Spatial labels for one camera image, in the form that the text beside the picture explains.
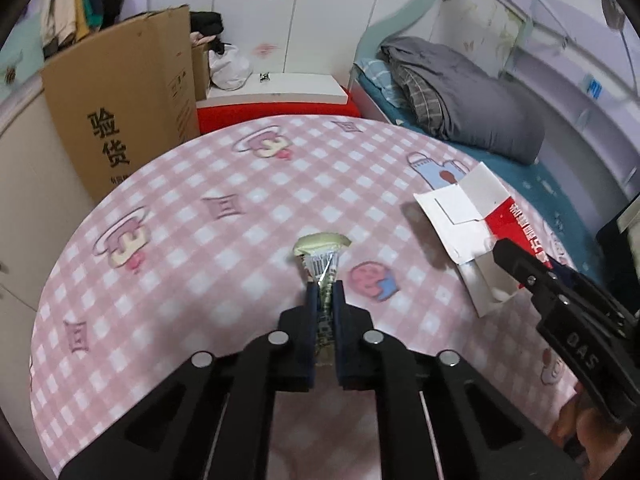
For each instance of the red box with white lid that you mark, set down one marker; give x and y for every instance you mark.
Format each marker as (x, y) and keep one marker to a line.
(280, 87)

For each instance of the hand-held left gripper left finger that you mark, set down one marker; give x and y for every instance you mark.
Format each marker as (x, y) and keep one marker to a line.
(312, 320)

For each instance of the red and white carton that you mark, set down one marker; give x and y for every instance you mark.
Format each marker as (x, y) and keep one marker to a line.
(460, 220)

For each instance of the brown hanging ornament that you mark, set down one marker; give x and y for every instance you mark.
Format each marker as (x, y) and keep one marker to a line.
(612, 10)

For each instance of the blue plaid pillow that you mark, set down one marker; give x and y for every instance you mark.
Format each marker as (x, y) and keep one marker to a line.
(375, 72)

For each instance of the grey plaid blanket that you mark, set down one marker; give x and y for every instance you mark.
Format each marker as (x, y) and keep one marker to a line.
(425, 100)

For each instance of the white wardrobe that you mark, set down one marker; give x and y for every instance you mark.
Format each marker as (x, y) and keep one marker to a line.
(240, 0)

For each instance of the mint green bunk bed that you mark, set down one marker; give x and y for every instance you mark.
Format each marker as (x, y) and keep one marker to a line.
(405, 10)

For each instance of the pine cone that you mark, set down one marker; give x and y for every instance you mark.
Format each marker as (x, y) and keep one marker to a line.
(10, 75)

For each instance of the faded pink butterfly sticker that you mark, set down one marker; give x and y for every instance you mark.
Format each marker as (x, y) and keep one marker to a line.
(265, 50)

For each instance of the mint green drawer cabinet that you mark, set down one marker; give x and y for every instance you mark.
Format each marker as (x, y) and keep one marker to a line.
(20, 60)

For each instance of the cream hanging jacket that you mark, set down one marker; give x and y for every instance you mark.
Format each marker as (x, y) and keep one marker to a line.
(60, 5)

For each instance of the small blue box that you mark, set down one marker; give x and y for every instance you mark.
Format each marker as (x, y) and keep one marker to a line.
(592, 87)

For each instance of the white bed wall shelf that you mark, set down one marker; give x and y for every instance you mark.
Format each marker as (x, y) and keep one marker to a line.
(575, 60)

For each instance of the black clothing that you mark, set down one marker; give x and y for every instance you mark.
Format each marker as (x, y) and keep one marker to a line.
(207, 22)

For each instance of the pink checked tablecloth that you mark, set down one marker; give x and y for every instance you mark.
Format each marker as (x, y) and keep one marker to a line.
(200, 260)

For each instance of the white plastic bag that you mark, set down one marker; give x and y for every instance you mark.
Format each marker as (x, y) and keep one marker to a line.
(227, 67)

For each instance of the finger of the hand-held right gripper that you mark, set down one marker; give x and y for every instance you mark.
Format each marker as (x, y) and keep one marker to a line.
(575, 345)
(567, 274)

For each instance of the grey quilt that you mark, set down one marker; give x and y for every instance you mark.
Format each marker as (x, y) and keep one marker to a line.
(480, 100)

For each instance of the large cardboard box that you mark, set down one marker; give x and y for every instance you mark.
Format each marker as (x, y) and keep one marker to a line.
(120, 85)

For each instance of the small cardboard box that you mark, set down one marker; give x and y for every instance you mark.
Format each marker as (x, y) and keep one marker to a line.
(200, 72)

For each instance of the white low cabinet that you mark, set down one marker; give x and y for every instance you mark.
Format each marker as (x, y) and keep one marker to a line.
(30, 185)

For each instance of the person's right hand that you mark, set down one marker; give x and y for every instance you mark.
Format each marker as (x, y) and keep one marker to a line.
(585, 430)

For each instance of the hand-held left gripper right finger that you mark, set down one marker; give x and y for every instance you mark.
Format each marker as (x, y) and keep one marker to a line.
(340, 320)

